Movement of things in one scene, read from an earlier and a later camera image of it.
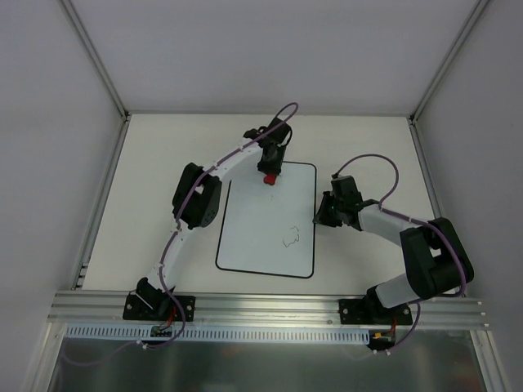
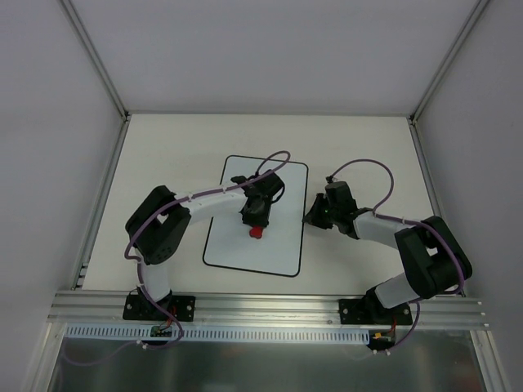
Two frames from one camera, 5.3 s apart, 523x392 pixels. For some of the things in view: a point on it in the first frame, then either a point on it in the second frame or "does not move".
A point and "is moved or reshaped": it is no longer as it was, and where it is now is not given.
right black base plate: x=373 y=311 does not move
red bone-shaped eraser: x=270 y=179 is moved or reshaped
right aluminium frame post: x=476 y=13 does not move
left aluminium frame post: x=96 y=60 does not move
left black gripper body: x=269 y=166 to x=256 y=216
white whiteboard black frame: x=269 y=229 is moved or reshaped
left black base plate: x=158 y=308 does not move
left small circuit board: x=158 y=331 does not move
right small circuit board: x=381 y=339 does not move
